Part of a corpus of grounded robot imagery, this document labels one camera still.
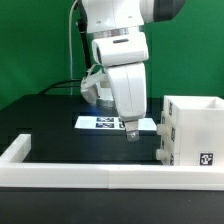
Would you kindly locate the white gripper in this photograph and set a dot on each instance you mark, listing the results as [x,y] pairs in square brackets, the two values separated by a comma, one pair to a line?
[128,86]

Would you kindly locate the white drawer tray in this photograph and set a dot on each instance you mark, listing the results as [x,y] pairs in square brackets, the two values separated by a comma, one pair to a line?
[166,128]
[165,154]

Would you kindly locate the white front drawer tray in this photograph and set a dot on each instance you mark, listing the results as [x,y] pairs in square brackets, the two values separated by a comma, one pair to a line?
[165,154]

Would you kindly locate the white drawer cabinet box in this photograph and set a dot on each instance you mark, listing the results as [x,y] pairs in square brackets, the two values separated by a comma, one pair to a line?
[199,130]

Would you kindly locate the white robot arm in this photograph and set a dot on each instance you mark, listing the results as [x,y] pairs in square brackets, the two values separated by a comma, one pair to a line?
[109,18]

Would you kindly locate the white marker tag sheet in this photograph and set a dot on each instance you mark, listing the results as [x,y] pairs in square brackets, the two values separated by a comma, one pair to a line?
[111,123]

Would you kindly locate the white U-shaped table fence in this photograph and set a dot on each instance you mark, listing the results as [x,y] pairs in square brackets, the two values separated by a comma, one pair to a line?
[15,172]

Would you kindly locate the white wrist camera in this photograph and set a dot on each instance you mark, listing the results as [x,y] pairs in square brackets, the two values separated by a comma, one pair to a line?
[119,50]

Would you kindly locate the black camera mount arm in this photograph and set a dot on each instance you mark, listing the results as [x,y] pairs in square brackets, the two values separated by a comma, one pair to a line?
[82,27]

